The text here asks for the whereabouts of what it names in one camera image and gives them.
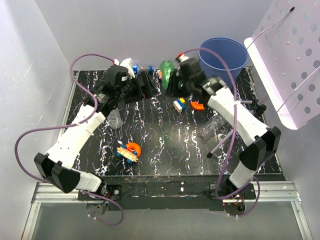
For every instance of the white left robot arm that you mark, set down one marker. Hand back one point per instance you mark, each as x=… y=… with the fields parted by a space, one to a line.
x=56 y=165

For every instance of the blue plastic bin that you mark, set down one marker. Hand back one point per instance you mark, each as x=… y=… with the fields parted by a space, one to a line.
x=231 y=51

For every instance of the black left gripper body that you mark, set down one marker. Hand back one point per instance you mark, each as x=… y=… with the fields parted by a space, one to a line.
x=120 y=92

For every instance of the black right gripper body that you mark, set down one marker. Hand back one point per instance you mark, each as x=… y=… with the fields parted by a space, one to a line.
x=184 y=85

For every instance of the clear bottle near tripod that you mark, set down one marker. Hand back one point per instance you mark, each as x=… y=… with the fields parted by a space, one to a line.
x=207 y=131

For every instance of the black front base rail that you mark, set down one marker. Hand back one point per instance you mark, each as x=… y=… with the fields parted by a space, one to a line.
x=164 y=192

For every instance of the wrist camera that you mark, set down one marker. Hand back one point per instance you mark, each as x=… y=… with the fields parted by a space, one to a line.
x=127 y=63
x=183 y=59

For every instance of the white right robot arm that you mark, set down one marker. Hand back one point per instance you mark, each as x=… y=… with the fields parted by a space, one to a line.
x=261 y=140

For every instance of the small toy figure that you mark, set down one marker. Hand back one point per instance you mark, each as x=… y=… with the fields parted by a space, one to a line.
x=159 y=72

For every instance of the clear Pepsi bottle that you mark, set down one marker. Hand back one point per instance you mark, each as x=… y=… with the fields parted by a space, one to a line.
x=139 y=68

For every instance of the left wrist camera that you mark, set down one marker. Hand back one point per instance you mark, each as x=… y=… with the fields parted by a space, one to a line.
x=127 y=63

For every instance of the white blue yellow block stack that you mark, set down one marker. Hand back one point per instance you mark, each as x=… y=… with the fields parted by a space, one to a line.
x=179 y=105

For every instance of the orange curved toy piece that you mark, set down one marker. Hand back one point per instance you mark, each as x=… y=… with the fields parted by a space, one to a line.
x=197 y=106

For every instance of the white perforated panel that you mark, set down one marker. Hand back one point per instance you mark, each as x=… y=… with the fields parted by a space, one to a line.
x=285 y=51

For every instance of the green plastic bottle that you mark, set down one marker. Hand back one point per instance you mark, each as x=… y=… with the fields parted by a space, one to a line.
x=166 y=68

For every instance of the orange ring toy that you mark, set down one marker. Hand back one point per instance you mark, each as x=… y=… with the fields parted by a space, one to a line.
x=134 y=147

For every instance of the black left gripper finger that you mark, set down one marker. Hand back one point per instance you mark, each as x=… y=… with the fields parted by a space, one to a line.
x=146 y=86
x=134 y=95

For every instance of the beige toy car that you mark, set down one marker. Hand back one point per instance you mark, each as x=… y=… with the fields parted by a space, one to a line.
x=130 y=155

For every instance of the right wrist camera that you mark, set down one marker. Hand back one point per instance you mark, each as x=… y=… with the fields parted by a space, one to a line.
x=183 y=59

